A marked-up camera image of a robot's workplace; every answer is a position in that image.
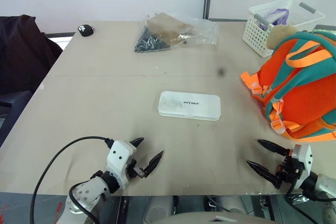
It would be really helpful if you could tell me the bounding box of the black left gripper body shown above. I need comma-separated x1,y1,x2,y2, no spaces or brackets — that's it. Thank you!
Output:
127,157,146,180

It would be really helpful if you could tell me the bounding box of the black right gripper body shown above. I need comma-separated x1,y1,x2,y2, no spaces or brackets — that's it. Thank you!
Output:
275,150,303,184

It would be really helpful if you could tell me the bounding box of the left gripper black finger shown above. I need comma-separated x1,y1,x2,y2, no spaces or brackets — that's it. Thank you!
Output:
130,137,145,148
143,150,164,178

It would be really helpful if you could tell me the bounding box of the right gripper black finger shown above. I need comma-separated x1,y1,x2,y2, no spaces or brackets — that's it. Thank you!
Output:
245,159,284,190
257,139,290,157

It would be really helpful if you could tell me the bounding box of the white plastic case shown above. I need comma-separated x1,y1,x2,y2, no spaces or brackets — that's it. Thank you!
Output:
157,90,222,122

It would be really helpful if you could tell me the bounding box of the orange and teal backpack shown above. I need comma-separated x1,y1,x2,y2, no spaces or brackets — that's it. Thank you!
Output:
239,30,336,142

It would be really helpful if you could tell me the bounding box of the heap of black screws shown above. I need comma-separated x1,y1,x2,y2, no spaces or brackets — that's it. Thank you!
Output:
134,28,171,53

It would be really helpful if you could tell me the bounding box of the white perforated plastic basket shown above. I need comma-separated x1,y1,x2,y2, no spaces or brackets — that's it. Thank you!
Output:
241,0,327,58

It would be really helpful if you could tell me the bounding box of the beige plush ball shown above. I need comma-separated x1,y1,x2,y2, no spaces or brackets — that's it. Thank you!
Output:
267,24,298,50

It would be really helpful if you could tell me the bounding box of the brown cardboard box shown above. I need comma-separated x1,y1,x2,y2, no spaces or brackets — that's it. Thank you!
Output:
146,12,195,44

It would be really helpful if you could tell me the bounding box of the small black remote device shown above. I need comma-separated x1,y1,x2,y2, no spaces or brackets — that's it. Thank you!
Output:
77,24,96,38

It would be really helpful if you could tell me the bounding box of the clear plastic bag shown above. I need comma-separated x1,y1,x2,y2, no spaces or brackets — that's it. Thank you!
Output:
133,12,219,54

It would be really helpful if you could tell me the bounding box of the purple plastic item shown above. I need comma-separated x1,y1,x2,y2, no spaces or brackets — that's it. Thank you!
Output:
259,8,290,29

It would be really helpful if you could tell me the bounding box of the black jacket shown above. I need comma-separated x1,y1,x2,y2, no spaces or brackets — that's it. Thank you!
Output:
0,14,64,97

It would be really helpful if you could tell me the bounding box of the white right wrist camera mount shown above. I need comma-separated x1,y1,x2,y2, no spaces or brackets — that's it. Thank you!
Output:
292,144,314,184

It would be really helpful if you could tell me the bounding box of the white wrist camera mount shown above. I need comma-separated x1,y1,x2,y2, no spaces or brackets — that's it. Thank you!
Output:
292,144,314,184
106,140,138,189

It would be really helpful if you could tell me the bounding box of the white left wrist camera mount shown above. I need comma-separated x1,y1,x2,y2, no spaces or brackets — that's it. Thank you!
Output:
106,140,138,189

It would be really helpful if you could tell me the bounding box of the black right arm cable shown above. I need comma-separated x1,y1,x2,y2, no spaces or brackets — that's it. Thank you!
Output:
284,184,336,224

